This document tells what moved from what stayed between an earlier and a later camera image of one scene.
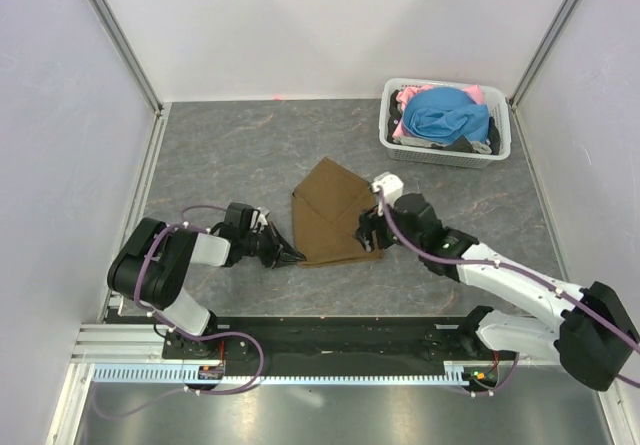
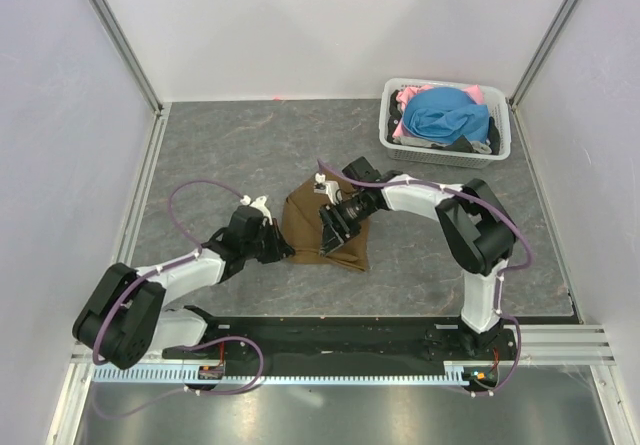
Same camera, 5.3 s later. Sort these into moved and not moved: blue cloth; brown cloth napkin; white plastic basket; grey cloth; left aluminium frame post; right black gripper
Moved: brown cloth napkin; right black gripper
Not moved: grey cloth; left aluminium frame post; blue cloth; white plastic basket
